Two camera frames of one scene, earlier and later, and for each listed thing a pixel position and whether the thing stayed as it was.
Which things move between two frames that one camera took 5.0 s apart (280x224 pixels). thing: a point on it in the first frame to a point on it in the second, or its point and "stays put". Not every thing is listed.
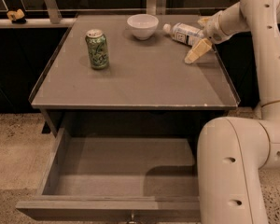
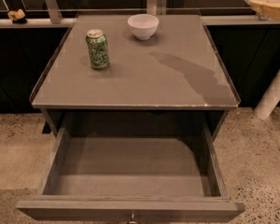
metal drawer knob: x=133 y=221 stays put
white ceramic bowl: x=143 y=26 stays put
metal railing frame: x=49 y=7 stays put
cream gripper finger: x=198 y=49 to x=275 y=9
